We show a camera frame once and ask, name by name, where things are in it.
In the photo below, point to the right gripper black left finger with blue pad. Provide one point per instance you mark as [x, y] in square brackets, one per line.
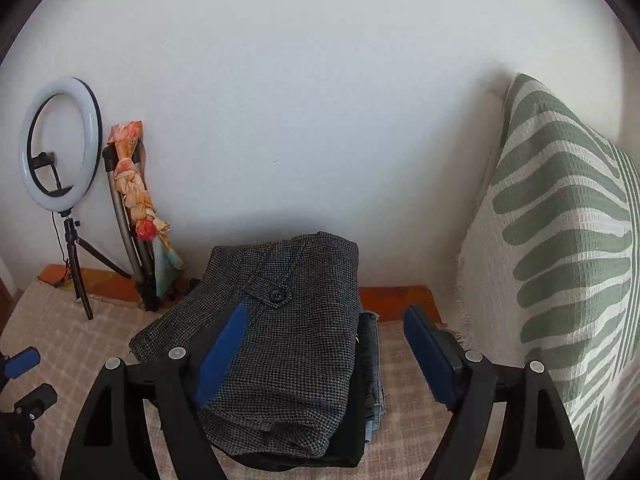
[111, 438]

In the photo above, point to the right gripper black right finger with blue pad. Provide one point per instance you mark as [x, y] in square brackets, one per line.
[536, 440]

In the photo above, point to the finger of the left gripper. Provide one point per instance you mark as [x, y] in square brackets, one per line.
[13, 367]
[35, 403]

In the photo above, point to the grey houndstooth pants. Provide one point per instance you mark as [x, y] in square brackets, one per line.
[278, 381]

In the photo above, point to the pink plaid bed cover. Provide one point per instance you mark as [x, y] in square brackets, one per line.
[73, 349]

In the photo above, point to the folded silver tripod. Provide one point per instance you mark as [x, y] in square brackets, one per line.
[139, 252]

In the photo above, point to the green striped white pillow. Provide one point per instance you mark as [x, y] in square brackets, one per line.
[549, 267]

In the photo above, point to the black and yellow garment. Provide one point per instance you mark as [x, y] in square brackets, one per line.
[346, 446]

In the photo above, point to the folded blue jeans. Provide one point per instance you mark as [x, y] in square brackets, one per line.
[374, 396]

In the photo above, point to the orange floral scarf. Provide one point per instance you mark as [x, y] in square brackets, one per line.
[129, 180]

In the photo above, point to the white ring light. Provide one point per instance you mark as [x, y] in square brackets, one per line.
[60, 144]

